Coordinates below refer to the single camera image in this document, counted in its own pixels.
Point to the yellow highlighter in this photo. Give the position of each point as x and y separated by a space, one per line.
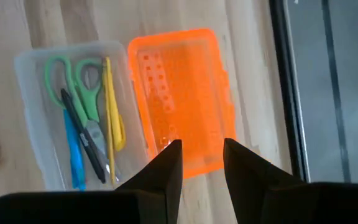
114 118

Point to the clear box with orange lid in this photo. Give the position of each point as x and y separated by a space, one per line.
185 93

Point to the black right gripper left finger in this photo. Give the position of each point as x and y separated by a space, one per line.
104 208

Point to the yellow pencil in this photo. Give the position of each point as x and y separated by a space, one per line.
112 161

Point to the blue pen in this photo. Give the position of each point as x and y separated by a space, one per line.
75 155

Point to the black aluminium table frame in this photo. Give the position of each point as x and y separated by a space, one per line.
284 77

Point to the black pen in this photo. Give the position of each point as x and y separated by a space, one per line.
84 137

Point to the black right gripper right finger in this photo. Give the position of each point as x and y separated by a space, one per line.
291 205

